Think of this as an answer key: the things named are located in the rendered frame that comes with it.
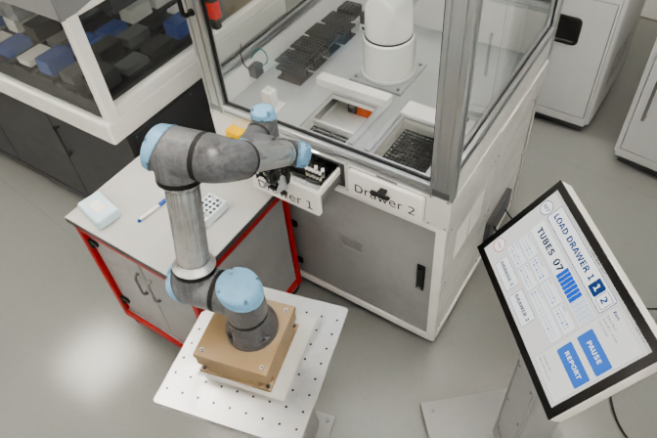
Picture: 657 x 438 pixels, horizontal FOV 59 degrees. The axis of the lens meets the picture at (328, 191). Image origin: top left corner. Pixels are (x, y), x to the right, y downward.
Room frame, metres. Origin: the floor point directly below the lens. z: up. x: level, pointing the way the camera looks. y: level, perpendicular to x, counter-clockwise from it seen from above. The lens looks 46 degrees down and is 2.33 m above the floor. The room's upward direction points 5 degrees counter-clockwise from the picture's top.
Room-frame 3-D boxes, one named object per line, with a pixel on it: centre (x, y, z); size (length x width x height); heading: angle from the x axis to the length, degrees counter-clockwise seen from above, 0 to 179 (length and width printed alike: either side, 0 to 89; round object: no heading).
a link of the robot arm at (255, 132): (1.30, 0.20, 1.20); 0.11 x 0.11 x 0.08; 66
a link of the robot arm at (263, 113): (1.40, 0.18, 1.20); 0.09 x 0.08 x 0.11; 156
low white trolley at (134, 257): (1.56, 0.57, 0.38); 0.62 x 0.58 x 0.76; 53
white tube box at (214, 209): (1.46, 0.45, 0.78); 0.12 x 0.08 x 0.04; 141
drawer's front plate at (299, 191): (1.44, 0.15, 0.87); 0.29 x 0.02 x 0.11; 53
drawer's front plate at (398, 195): (1.37, -0.19, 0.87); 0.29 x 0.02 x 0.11; 53
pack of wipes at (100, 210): (1.51, 0.85, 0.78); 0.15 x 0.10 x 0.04; 41
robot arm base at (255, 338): (0.90, 0.25, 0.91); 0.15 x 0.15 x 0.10
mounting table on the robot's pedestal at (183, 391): (0.88, 0.26, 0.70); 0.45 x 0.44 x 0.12; 157
